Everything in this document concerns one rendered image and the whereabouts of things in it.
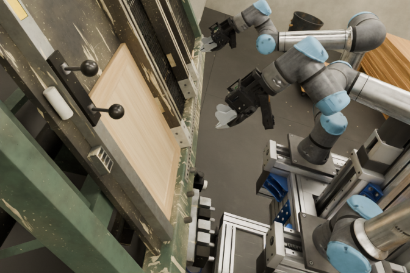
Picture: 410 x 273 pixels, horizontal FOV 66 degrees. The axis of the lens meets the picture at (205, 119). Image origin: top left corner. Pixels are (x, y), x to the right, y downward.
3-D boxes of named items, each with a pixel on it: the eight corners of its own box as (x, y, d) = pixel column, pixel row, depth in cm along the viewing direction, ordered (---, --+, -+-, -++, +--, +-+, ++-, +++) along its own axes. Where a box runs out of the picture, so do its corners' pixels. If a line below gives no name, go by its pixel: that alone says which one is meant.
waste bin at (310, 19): (307, 63, 537) (326, 28, 499) (277, 53, 534) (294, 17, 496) (303, 50, 581) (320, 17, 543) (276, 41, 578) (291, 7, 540)
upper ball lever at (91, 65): (60, 80, 74) (93, 80, 66) (50, 66, 72) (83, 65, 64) (72, 71, 77) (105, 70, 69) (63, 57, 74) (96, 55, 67)
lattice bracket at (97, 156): (100, 175, 86) (110, 173, 85) (86, 157, 82) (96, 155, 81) (104, 164, 89) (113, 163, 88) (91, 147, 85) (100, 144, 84)
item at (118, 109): (86, 118, 81) (120, 123, 73) (79, 106, 79) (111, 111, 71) (97, 109, 83) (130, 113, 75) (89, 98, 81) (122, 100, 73)
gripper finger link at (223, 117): (205, 117, 92) (227, 99, 88) (219, 130, 94) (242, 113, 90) (204, 123, 90) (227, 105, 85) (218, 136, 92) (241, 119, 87)
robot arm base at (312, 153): (323, 147, 158) (334, 133, 152) (329, 169, 146) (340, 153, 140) (295, 139, 157) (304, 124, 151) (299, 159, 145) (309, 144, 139)
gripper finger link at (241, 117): (227, 117, 92) (249, 100, 87) (230, 120, 92) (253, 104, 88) (225, 126, 88) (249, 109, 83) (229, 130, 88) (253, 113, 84)
